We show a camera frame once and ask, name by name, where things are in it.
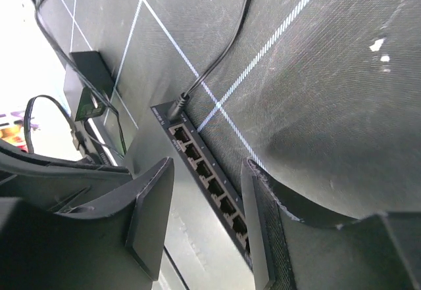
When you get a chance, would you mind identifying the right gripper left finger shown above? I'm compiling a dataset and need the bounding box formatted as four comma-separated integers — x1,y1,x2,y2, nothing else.
1,157,174,289

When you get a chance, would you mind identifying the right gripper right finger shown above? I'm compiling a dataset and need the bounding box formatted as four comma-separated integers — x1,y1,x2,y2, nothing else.
241,158,420,289

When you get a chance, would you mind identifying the thin black power cable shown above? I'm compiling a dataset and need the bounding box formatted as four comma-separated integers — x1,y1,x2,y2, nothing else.
166,0,260,121

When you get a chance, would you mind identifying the small black power adapter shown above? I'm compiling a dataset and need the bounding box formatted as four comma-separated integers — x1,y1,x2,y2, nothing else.
64,51,114,122

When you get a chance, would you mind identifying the black network switch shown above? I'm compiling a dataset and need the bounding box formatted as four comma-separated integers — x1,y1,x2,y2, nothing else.
104,92,137,151
123,103,257,290

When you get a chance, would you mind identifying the black grid mat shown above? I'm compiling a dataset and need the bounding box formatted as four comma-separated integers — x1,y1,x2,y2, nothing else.
41,0,420,217

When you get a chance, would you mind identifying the black cable with plug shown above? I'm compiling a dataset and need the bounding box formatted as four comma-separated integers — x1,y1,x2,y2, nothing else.
34,0,129,158

